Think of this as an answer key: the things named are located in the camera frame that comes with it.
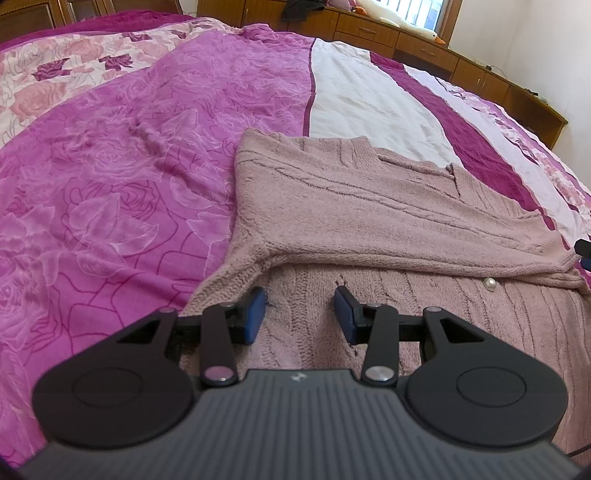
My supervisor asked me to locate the long wooden cabinet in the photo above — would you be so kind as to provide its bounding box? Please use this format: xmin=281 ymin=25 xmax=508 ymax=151
xmin=197 ymin=0 xmax=568 ymax=148

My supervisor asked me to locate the dark wooden headboard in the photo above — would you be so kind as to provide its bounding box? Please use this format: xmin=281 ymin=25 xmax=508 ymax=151
xmin=1 ymin=0 xmax=182 ymax=43

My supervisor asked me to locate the purple floral bedspread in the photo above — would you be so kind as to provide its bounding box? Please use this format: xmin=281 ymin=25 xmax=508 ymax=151
xmin=1 ymin=18 xmax=590 ymax=466

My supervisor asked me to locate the pink plush toy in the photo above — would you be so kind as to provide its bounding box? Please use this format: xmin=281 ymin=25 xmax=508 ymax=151
xmin=327 ymin=0 xmax=356 ymax=12

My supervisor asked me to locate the white goose plush toy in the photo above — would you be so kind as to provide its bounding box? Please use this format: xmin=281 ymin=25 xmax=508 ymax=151
xmin=353 ymin=0 xmax=446 ymax=45

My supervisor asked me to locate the barred window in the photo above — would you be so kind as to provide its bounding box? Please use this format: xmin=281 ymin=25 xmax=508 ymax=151
xmin=366 ymin=0 xmax=463 ymax=45

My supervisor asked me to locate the pink knitted cardigan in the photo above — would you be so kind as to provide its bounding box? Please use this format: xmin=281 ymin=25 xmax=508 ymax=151
xmin=184 ymin=129 xmax=590 ymax=451

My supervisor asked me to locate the black garment on cabinet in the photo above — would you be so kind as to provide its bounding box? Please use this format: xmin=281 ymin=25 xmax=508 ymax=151
xmin=280 ymin=0 xmax=327 ymax=23

